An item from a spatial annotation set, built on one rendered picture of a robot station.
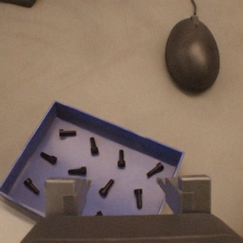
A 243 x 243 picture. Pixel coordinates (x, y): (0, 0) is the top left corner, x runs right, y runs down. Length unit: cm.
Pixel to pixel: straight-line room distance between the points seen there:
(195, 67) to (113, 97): 9
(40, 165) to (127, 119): 9
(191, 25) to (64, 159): 19
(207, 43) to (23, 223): 24
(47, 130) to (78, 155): 4
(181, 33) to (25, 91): 17
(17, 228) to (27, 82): 15
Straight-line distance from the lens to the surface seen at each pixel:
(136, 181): 28
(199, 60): 31
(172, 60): 32
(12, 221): 28
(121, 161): 27
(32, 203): 28
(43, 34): 38
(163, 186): 16
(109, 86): 32
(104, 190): 27
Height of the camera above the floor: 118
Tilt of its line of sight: 61 degrees down
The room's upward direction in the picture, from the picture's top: 1 degrees clockwise
